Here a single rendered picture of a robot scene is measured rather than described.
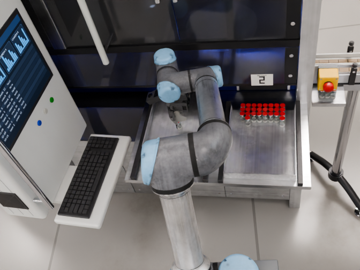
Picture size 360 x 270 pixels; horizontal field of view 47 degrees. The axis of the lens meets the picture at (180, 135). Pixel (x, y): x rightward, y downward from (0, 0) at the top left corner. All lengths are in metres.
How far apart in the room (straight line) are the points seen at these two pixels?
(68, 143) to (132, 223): 0.88
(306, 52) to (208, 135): 0.67
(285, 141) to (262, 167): 0.15
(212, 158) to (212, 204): 1.50
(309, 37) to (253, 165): 0.50
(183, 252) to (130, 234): 1.37
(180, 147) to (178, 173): 0.07
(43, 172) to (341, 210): 1.63
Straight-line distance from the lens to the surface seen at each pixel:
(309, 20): 1.51
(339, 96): 1.83
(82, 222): 1.70
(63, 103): 1.80
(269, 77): 1.67
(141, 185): 2.47
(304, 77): 1.68
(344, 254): 2.41
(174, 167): 1.03
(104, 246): 2.55
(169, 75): 1.39
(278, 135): 1.67
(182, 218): 1.13
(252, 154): 1.61
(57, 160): 1.78
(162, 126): 1.76
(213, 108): 1.17
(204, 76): 1.34
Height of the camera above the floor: 2.19
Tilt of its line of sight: 50 degrees down
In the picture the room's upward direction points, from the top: 15 degrees counter-clockwise
